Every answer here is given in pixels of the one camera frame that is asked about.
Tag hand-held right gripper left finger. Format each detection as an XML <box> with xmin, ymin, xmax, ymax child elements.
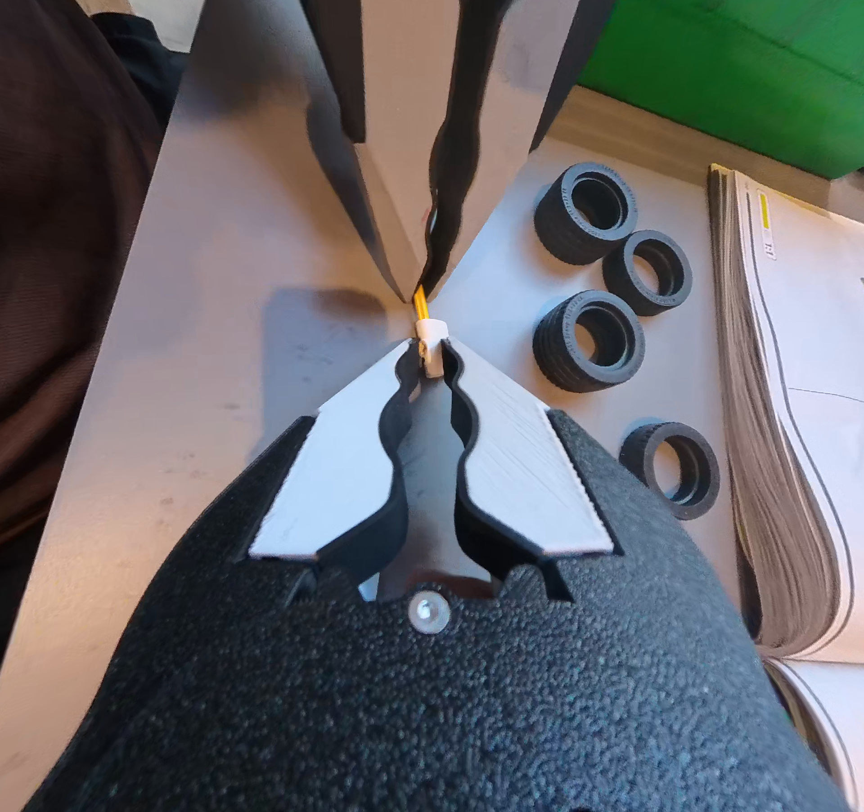
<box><xmin>248</xmin><ymin>338</ymin><xmax>421</xmax><ymax>563</ymax></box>

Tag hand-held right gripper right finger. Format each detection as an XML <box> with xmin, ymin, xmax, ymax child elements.
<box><xmin>442</xmin><ymin>340</ymin><xmax>615</xmax><ymax>560</ymax></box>

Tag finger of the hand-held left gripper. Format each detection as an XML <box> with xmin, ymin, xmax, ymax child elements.
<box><xmin>423</xmin><ymin>0</ymin><xmax>586</xmax><ymax>301</ymax></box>
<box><xmin>306</xmin><ymin>0</ymin><xmax>467</xmax><ymax>305</ymax></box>

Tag green box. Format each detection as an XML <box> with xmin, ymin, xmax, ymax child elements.
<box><xmin>577</xmin><ymin>0</ymin><xmax>864</xmax><ymax>179</ymax></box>

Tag white brick connector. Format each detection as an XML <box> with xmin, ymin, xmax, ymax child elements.
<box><xmin>415</xmin><ymin>318</ymin><xmax>450</xmax><ymax>379</ymax></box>

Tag white instruction booklet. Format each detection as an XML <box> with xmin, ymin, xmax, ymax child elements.
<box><xmin>707</xmin><ymin>163</ymin><xmax>864</xmax><ymax>806</ymax></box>

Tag grey desk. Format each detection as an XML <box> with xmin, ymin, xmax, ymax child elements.
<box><xmin>0</xmin><ymin>0</ymin><xmax>838</xmax><ymax>812</ymax></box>

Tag black toy tyre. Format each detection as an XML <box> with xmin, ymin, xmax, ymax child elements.
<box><xmin>619</xmin><ymin>422</ymin><xmax>721</xmax><ymax>521</ymax></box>
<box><xmin>602</xmin><ymin>229</ymin><xmax>694</xmax><ymax>317</ymax></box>
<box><xmin>533</xmin><ymin>162</ymin><xmax>639</xmax><ymax>266</ymax></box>
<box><xmin>532</xmin><ymin>289</ymin><xmax>646</xmax><ymax>393</ymax></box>

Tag person's black pants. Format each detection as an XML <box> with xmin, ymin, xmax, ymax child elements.
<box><xmin>91</xmin><ymin>11</ymin><xmax>190</xmax><ymax>135</ymax></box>

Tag person's brown shirt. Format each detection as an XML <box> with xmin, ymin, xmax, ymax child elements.
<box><xmin>0</xmin><ymin>0</ymin><xmax>166</xmax><ymax>543</ymax></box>

